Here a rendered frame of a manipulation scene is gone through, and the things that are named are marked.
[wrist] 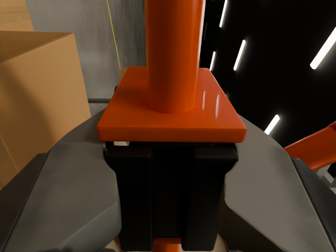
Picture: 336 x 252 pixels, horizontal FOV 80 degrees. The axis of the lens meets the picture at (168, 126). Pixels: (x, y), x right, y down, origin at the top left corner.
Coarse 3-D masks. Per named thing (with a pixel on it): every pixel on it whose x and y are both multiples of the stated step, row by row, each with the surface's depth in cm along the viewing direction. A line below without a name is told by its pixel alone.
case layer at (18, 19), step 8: (0, 0) 65; (8, 0) 68; (16, 0) 72; (24, 0) 76; (0, 8) 65; (8, 8) 68; (16, 8) 72; (24, 8) 76; (0, 16) 65; (8, 16) 68; (16, 16) 72; (24, 16) 76; (0, 24) 65; (8, 24) 68; (16, 24) 72; (24, 24) 76
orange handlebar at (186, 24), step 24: (144, 0) 7; (168, 0) 6; (192, 0) 6; (168, 24) 7; (192, 24) 7; (168, 48) 7; (192, 48) 7; (168, 72) 8; (192, 72) 8; (168, 96) 8; (192, 96) 9
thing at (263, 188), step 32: (256, 128) 10; (256, 160) 8; (288, 160) 8; (224, 192) 6; (256, 192) 6; (288, 192) 6; (224, 224) 6; (256, 224) 5; (288, 224) 6; (320, 224) 6
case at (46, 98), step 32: (0, 32) 26; (32, 32) 27; (64, 32) 28; (0, 64) 16; (32, 64) 19; (64, 64) 26; (0, 96) 16; (32, 96) 19; (64, 96) 26; (0, 128) 16; (32, 128) 19; (64, 128) 26; (0, 160) 16
